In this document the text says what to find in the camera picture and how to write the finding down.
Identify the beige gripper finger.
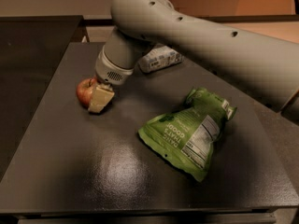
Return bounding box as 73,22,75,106
88,83,115,113

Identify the red apple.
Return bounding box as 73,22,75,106
76,77,97,108

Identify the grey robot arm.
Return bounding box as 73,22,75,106
95,0,299,119

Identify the clear plastic water bottle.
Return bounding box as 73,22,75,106
138,46,184,74

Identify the dark side table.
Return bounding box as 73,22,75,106
0,15,86,179

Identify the green snack bag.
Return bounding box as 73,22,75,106
138,88,236,182

